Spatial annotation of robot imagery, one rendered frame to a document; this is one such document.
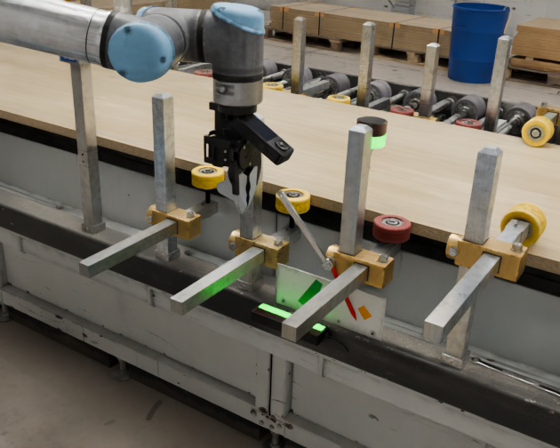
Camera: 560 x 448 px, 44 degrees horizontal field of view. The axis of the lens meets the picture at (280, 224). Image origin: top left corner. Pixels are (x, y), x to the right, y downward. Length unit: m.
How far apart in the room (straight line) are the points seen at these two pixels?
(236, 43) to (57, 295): 1.60
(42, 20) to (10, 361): 1.74
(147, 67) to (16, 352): 1.80
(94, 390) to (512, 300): 1.47
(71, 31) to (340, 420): 1.30
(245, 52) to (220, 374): 1.23
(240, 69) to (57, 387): 1.59
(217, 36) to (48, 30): 0.27
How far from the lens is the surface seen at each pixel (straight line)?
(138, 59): 1.10
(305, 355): 1.65
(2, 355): 2.75
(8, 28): 1.19
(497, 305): 1.60
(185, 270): 1.71
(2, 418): 2.46
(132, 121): 2.18
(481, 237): 1.30
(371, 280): 1.42
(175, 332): 2.25
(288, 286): 1.54
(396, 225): 1.50
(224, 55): 1.22
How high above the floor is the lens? 1.51
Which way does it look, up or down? 25 degrees down
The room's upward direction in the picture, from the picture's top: 2 degrees clockwise
